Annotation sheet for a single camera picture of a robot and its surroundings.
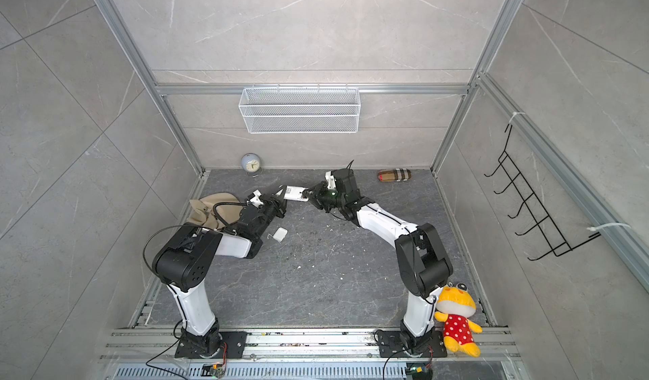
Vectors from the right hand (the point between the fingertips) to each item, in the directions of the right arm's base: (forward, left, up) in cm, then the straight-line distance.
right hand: (302, 192), depth 86 cm
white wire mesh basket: (+35, +2, +10) cm, 37 cm away
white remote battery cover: (-5, +10, -20) cm, 23 cm away
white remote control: (0, +2, 0) cm, 2 cm away
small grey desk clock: (+29, +27, -13) cm, 42 cm away
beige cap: (+4, +42, -16) cm, 45 cm away
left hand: (+3, +4, +2) cm, 6 cm away
